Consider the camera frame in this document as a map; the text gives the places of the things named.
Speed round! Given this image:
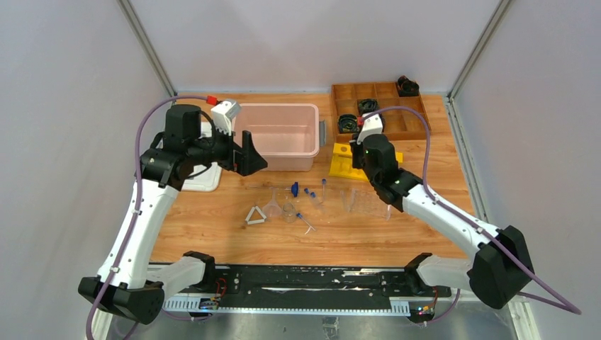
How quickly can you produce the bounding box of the small glass beaker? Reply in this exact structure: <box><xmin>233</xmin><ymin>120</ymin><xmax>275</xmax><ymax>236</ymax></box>
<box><xmin>281</xmin><ymin>203</ymin><xmax>298</xmax><ymax>223</ymax></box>

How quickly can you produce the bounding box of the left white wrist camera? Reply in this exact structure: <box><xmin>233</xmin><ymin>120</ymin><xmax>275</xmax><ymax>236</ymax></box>
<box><xmin>210</xmin><ymin>99</ymin><xmax>242</xmax><ymax>136</ymax></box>

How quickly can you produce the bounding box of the blue capped tube front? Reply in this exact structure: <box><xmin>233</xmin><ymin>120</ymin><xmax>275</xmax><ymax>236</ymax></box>
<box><xmin>296</xmin><ymin>212</ymin><xmax>317</xmax><ymax>234</ymax></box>

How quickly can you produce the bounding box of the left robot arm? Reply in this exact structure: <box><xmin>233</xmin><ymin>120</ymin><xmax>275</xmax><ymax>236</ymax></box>
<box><xmin>78</xmin><ymin>100</ymin><xmax>267</xmax><ymax>324</ymax></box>

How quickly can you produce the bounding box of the black cable coil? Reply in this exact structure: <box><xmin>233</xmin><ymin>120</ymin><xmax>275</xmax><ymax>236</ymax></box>
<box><xmin>357</xmin><ymin>98</ymin><xmax>381</xmax><ymax>118</ymax></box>
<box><xmin>337</xmin><ymin>113</ymin><xmax>361</xmax><ymax>135</ymax></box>

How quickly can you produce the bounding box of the white bin lid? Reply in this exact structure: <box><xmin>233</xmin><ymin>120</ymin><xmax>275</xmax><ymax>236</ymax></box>
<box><xmin>180</xmin><ymin>122</ymin><xmax>223</xmax><ymax>193</ymax></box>

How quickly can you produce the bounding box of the black cable coil left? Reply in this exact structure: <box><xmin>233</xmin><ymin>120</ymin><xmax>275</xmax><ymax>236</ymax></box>
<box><xmin>337</xmin><ymin>113</ymin><xmax>361</xmax><ymax>135</ymax></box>

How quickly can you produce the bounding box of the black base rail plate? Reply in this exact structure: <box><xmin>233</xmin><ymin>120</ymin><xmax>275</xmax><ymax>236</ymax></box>
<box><xmin>163</xmin><ymin>264</ymin><xmax>451</xmax><ymax>317</ymax></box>

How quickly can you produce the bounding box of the wooden compartment tray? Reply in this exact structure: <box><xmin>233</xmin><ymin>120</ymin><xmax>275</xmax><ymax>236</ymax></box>
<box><xmin>331</xmin><ymin>81</ymin><xmax>428</xmax><ymax>143</ymax></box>

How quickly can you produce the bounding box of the clear plastic funnel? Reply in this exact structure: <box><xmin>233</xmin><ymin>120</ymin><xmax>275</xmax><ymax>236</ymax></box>
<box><xmin>262</xmin><ymin>188</ymin><xmax>282</xmax><ymax>219</ymax></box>

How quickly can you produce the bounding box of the white clay triangle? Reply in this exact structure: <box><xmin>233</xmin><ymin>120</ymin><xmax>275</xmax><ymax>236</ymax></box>
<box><xmin>245</xmin><ymin>205</ymin><xmax>267</xmax><ymax>225</ymax></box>

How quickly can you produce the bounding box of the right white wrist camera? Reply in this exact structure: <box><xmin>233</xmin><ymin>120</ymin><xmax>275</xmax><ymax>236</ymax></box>
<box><xmin>355</xmin><ymin>113</ymin><xmax>383</xmax><ymax>145</ymax></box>

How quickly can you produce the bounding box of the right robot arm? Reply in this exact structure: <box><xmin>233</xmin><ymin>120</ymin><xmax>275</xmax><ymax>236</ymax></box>
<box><xmin>350</xmin><ymin>134</ymin><xmax>534</xmax><ymax>310</ymax></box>

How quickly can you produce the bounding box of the pink plastic bin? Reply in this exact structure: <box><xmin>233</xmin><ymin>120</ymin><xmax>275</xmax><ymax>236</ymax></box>
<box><xmin>234</xmin><ymin>103</ymin><xmax>320</xmax><ymax>171</ymax></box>

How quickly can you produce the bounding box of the black cable coil middle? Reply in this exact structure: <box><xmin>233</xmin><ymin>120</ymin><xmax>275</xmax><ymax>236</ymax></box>
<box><xmin>357</xmin><ymin>98</ymin><xmax>381</xmax><ymax>118</ymax></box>

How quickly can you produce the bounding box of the black cable coil corner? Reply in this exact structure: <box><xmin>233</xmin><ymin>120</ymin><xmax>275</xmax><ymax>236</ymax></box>
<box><xmin>396</xmin><ymin>75</ymin><xmax>420</xmax><ymax>97</ymax></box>

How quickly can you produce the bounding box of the clear plastic well plate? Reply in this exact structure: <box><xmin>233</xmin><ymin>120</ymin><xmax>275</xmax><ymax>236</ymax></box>
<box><xmin>340</xmin><ymin>188</ymin><xmax>391</xmax><ymax>221</ymax></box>

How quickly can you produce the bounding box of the yellow test tube rack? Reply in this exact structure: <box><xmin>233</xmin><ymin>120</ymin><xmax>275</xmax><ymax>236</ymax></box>
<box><xmin>327</xmin><ymin>142</ymin><xmax>405</xmax><ymax>183</ymax></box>

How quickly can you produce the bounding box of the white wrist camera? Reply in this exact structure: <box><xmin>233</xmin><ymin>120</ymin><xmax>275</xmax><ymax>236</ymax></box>
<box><xmin>355</xmin><ymin>113</ymin><xmax>383</xmax><ymax>145</ymax></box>
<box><xmin>210</xmin><ymin>99</ymin><xmax>242</xmax><ymax>136</ymax></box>

